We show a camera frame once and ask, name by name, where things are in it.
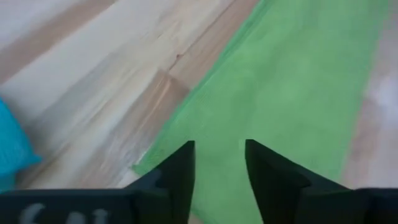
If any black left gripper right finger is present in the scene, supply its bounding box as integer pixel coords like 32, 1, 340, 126
244, 139, 398, 224

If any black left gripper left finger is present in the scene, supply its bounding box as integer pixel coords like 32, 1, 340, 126
0, 139, 196, 224

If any blue microfiber towel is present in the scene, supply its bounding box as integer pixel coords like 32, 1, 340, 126
0, 98, 43, 194

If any green microfiber towel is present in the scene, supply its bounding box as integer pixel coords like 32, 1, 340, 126
132, 0, 389, 224

